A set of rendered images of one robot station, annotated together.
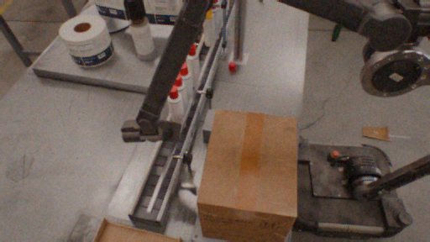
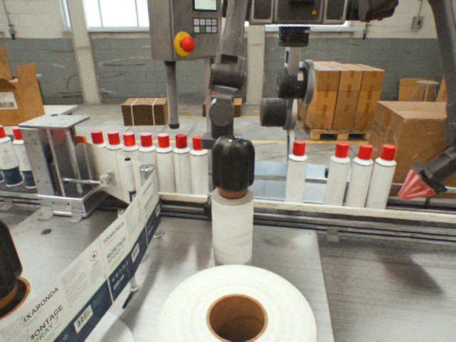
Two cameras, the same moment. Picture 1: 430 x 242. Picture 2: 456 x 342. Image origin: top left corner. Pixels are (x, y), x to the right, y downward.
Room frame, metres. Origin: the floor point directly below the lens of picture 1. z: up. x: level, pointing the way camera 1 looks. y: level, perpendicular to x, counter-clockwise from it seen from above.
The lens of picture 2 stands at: (1.22, 0.86, 1.36)
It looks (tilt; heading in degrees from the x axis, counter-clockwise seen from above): 25 degrees down; 264
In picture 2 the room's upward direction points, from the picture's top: straight up
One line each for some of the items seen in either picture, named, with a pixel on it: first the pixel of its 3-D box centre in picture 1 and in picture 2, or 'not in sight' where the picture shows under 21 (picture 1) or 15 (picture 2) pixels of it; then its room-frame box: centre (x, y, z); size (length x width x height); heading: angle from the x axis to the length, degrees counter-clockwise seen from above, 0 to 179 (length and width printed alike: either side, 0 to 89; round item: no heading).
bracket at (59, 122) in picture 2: not in sight; (55, 120); (1.58, 0.01, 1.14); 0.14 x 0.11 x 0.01; 165
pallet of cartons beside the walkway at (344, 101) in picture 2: not in sight; (332, 97); (-0.78, -3.52, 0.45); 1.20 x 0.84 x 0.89; 85
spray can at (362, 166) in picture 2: (180, 96); (359, 180); (0.77, 0.13, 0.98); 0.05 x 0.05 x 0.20
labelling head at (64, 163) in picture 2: not in sight; (67, 164); (1.58, 0.00, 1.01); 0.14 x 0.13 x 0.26; 165
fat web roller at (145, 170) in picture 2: not in sight; (151, 201); (1.33, 0.17, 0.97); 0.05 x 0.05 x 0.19
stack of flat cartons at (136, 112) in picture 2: not in sight; (146, 111); (1.96, -4.20, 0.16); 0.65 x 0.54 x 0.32; 178
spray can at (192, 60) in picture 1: (193, 65); (296, 176); (0.93, 0.08, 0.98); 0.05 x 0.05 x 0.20
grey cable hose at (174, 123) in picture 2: not in sight; (172, 94); (1.28, -0.11, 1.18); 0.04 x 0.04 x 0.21
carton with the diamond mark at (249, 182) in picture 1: (248, 179); (425, 147); (0.42, -0.09, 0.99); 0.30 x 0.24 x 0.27; 169
